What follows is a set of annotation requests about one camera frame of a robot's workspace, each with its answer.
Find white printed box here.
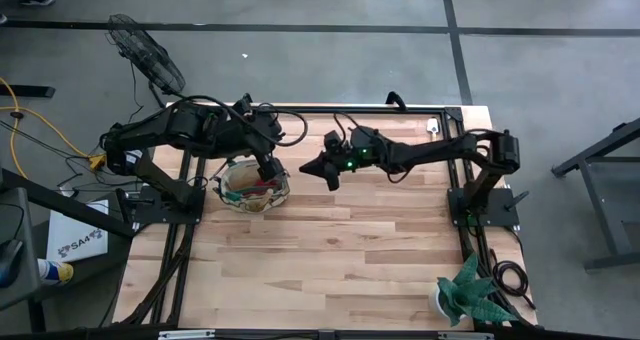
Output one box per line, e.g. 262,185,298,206
45,198,110,264

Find yellow cable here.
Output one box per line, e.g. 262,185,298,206
0,76,108,180

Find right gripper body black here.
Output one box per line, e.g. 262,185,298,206
330,127,389,174

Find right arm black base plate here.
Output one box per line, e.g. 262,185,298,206
446,186,522,230

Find cream canvas bag green trim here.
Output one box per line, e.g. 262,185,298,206
211,155,292,215

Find green plant in white pot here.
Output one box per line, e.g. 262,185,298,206
428,252,520,328

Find black aluminium table frame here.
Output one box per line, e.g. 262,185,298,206
113,104,506,331

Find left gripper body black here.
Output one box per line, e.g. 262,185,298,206
227,110,284,161

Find black neighbouring table frame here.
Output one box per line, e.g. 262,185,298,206
550,116,640,273

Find black floor tape line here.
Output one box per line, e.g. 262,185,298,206
438,0,474,106
0,19,640,37

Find black floor bar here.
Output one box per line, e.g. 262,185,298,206
0,83,57,100

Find black computer mouse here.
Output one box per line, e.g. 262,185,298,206
0,238,26,290

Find black floor fan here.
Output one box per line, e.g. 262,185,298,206
104,12,187,110

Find grey desk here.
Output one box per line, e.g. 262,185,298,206
0,186,44,314

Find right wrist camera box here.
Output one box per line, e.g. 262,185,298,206
323,129,347,155

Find person's foot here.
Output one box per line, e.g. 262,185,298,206
36,257,76,287

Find black diagonal desk beam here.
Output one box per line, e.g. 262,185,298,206
0,167,139,240

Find red fabric item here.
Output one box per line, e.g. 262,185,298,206
249,178,280,195

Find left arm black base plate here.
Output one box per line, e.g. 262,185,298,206
131,186,207,226

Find coiled black cable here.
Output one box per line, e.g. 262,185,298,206
491,249,537,311

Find silver corner bracket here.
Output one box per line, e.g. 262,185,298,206
158,329,217,340

